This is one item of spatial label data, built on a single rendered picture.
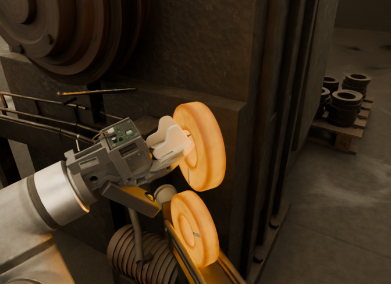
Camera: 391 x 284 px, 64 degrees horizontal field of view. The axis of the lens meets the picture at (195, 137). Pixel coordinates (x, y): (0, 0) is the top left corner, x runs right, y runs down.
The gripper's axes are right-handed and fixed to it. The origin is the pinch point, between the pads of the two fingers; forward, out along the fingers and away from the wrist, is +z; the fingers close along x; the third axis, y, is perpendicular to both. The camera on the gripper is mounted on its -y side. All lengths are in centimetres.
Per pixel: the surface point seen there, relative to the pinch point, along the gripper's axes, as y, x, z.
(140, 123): -11.5, 32.4, -4.7
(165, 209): -20.1, 8.1, -9.5
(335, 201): -119, 46, 78
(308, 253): -108, 25, 41
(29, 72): -1, 80, -29
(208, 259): -21.3, -7.4, -7.0
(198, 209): -13.9, -2.2, -4.5
